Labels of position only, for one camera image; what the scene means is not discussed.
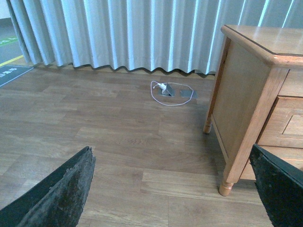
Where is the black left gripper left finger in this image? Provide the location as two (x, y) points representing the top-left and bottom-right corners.
(0, 147), (96, 227)

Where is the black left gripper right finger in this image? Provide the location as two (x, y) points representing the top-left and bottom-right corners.
(249, 144), (303, 227)

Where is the wooden nightstand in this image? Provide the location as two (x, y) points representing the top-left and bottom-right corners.
(204, 25), (303, 196)

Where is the closed metal floor plate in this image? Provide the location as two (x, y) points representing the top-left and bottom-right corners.
(180, 90), (197, 99)

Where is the dark floor sign mat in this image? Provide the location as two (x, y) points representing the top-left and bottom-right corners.
(0, 65), (34, 87)

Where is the open metal floor socket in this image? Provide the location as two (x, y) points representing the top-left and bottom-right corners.
(158, 83), (175, 97)

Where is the light blue-grey curtain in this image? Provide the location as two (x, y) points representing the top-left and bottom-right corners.
(7, 0), (303, 74)

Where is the white floor cable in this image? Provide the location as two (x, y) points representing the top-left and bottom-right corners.
(150, 80), (195, 106)

